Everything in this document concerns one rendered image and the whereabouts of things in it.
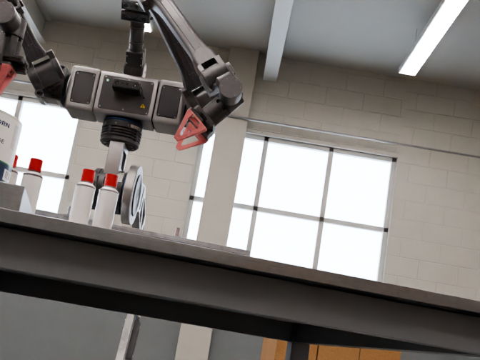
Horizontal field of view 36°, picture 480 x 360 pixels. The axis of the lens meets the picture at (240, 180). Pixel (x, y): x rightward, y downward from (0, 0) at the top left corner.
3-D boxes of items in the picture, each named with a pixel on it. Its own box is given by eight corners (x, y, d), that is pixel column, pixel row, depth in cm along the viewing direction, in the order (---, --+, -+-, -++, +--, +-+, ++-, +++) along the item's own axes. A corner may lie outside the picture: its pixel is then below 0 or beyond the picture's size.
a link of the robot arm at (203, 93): (204, 88, 242) (189, 96, 241) (203, 77, 232) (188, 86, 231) (218, 112, 240) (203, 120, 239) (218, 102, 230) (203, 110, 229)
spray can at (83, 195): (62, 243, 189) (79, 166, 194) (62, 245, 194) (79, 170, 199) (83, 247, 190) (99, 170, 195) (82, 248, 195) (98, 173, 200)
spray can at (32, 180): (7, 233, 187) (26, 154, 191) (9, 235, 192) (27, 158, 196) (28, 236, 188) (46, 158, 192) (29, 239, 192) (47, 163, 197)
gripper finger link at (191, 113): (166, 126, 182) (195, 102, 184) (167, 134, 189) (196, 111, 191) (184, 147, 181) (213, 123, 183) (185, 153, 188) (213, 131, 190)
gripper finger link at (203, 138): (167, 134, 189) (196, 111, 191) (168, 141, 196) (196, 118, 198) (185, 153, 188) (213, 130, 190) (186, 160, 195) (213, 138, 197)
